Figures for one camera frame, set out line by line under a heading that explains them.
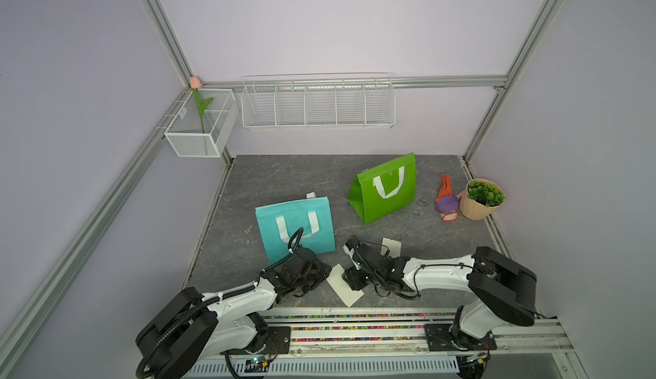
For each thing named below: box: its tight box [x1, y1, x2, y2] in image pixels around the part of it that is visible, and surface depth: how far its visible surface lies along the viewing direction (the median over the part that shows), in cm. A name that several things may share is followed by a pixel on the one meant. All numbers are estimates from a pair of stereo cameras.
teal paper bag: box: [254, 196, 336, 265], surface depth 81 cm
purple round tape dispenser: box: [435, 194, 459, 214], surface depth 106 cm
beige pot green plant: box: [458, 178, 507, 222], surface depth 93 cm
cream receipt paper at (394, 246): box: [380, 237, 402, 259], surface depth 96 cm
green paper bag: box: [347, 152, 417, 226], surface depth 93 cm
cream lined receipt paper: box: [326, 262, 365, 308], surface depth 84 cm
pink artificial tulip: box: [189, 75, 214, 135], surface depth 92 cm
